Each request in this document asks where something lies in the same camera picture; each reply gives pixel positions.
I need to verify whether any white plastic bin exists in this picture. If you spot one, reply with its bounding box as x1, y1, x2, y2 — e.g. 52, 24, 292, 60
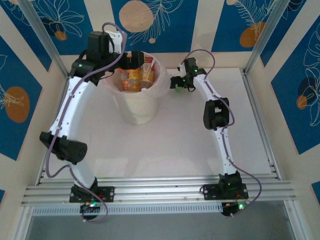
98, 51, 169, 125

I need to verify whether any aluminium upright post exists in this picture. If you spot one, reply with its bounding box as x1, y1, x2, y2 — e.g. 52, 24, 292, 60
244, 0, 301, 76
17, 0, 71, 79

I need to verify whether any aluminium cross rail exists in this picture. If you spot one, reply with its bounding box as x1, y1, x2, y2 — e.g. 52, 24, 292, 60
21, 176, 313, 207

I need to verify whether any red gold tea bottle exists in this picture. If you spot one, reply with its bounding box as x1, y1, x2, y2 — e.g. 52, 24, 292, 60
139, 56, 157, 92

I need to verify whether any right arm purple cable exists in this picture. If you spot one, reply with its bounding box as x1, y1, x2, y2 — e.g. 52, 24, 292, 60
181, 49, 263, 218

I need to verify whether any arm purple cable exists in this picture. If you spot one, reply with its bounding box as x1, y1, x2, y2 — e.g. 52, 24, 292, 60
44, 22, 127, 223
181, 49, 263, 218

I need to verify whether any slotted white cable duct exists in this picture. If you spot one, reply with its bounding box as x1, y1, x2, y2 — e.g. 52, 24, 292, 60
31, 202, 223, 216

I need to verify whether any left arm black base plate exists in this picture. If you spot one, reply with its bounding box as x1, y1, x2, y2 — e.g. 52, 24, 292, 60
69, 186, 115, 203

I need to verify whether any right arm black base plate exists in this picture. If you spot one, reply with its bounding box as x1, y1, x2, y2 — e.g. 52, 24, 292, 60
201, 183, 250, 201

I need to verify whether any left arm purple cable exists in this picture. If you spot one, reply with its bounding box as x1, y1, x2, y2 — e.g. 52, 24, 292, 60
44, 22, 127, 223

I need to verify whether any yellow cap orange label bottle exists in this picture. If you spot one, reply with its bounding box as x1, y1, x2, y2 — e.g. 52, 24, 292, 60
127, 69, 143, 92

